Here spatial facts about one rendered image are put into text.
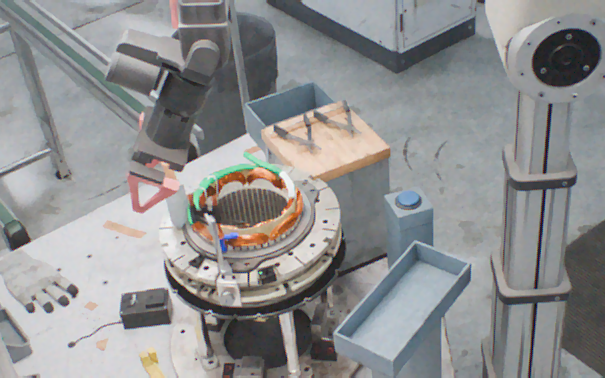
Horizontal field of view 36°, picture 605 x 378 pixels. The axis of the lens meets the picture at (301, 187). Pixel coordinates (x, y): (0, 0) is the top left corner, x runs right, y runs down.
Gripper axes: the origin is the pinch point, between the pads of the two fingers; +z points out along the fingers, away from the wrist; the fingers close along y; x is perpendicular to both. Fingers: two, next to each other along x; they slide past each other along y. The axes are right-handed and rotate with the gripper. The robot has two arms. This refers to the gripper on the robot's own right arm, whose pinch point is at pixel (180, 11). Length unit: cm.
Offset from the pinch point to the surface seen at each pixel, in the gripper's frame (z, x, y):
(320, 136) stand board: 16.0, 35.1, -2.3
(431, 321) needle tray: 10, 50, 48
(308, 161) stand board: 17.2, 32.9, 5.7
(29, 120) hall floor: 174, -27, -183
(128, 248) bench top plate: 63, 9, -5
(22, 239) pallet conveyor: 82, -13, -17
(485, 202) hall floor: 83, 133, -105
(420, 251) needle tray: 9, 50, 32
